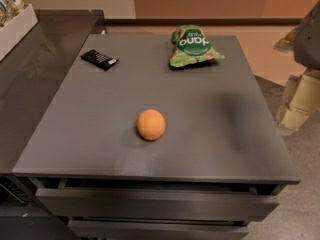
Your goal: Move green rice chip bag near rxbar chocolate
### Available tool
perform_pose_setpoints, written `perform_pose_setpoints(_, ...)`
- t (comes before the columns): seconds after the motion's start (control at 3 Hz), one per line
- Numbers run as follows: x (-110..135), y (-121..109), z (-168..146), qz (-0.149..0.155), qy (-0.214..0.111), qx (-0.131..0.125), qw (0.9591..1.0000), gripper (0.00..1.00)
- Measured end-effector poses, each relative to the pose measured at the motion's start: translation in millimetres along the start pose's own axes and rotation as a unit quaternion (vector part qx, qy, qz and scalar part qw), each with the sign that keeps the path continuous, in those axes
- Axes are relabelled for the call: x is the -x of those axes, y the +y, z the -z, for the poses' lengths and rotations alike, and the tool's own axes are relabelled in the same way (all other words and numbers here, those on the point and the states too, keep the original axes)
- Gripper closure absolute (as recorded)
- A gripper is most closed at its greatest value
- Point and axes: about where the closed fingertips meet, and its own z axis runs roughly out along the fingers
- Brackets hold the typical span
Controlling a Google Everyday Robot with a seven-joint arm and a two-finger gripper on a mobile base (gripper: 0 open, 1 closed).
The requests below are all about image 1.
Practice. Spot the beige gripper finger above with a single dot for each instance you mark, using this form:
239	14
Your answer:
301	98

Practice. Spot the green rice chip bag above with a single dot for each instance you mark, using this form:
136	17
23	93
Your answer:
191	47

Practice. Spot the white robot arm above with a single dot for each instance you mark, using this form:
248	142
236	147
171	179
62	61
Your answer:
305	40

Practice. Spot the black rxbar chocolate bar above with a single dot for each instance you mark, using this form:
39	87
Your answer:
99	60

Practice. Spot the orange fruit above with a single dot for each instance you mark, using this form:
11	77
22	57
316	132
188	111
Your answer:
151	125

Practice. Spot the grey drawer cabinet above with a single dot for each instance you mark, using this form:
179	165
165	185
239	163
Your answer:
143	151

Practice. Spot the upper grey drawer front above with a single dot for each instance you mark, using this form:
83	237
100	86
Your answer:
157	205

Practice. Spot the grey drawer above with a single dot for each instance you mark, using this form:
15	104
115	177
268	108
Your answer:
155	231
157	205

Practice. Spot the lower grey drawer front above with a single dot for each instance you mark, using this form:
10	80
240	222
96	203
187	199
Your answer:
155	231

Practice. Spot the dark side counter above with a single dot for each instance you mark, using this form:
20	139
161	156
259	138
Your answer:
30	76

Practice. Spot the white snack box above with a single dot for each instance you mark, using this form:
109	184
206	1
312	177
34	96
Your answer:
16	29

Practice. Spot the snack bags in box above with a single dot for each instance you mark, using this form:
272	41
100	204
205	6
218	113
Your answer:
9	9

